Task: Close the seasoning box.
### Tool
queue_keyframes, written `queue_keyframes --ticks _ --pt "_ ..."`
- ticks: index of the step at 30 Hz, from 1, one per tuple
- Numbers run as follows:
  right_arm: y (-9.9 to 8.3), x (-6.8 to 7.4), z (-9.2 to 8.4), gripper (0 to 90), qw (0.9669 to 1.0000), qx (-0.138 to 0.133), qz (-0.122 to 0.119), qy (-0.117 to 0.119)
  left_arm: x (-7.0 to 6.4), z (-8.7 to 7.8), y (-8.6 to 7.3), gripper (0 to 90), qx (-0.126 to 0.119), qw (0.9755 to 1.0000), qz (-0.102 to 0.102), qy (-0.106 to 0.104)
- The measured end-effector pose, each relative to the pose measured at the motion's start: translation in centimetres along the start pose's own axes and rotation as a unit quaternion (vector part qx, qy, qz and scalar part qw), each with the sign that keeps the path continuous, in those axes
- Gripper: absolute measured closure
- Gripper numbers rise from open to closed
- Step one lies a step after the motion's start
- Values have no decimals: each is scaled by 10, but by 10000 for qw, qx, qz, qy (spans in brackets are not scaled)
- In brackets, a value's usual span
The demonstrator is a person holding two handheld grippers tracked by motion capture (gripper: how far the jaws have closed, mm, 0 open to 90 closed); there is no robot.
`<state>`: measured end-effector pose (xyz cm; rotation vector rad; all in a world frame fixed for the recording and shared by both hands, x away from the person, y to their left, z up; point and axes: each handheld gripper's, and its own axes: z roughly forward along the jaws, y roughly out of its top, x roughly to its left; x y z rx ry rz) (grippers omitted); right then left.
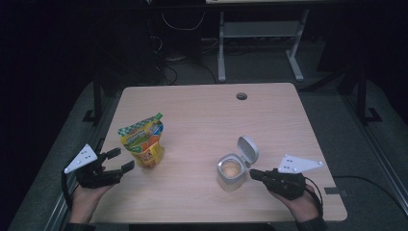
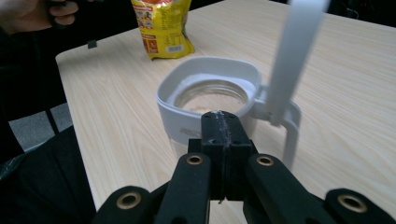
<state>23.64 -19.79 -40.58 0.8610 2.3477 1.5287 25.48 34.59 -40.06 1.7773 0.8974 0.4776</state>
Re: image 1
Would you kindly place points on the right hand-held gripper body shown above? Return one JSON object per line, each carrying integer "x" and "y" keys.
{"x": 285, "y": 184}

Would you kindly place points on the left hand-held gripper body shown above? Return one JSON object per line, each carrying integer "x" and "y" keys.
{"x": 94, "y": 176}

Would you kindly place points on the clear jar with white lid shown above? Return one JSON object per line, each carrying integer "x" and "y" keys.
{"x": 231, "y": 173}

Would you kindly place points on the yellow green snack bag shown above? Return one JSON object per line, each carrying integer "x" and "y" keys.
{"x": 142, "y": 142}

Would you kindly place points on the person's left hand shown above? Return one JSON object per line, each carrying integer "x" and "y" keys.
{"x": 83, "y": 203}

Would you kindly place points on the person's right hand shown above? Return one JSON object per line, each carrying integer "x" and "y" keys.
{"x": 304, "y": 207}

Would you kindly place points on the black tape strip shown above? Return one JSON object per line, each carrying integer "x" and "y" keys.
{"x": 332, "y": 191}

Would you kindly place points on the black metal stand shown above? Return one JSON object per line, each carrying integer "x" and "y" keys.
{"x": 362, "y": 96}
{"x": 97, "y": 96}

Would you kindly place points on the black table grommet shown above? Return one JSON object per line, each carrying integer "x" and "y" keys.
{"x": 241, "y": 96}

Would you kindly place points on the aluminium frame rail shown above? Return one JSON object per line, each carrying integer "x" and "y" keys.
{"x": 53, "y": 211}
{"x": 381, "y": 160}

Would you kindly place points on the grey metal desk frame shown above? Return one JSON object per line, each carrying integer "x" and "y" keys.
{"x": 261, "y": 29}

